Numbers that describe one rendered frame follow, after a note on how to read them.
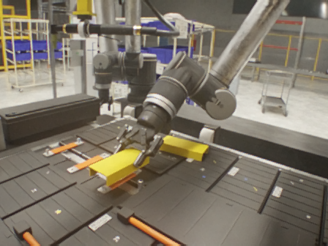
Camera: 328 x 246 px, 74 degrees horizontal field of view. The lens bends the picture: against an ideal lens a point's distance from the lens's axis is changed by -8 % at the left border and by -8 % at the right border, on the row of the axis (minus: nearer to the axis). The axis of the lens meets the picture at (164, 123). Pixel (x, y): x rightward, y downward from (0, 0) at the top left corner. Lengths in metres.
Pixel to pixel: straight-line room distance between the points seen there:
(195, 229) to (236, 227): 0.09
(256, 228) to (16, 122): 0.82
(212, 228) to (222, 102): 0.41
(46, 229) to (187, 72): 0.56
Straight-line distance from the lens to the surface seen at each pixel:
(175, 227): 0.53
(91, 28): 1.12
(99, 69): 1.52
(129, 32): 1.06
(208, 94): 0.77
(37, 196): 0.65
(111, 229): 0.53
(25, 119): 0.96
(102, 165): 0.63
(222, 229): 0.54
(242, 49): 0.94
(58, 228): 0.55
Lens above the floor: 1.38
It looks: 20 degrees down
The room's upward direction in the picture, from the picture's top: 4 degrees clockwise
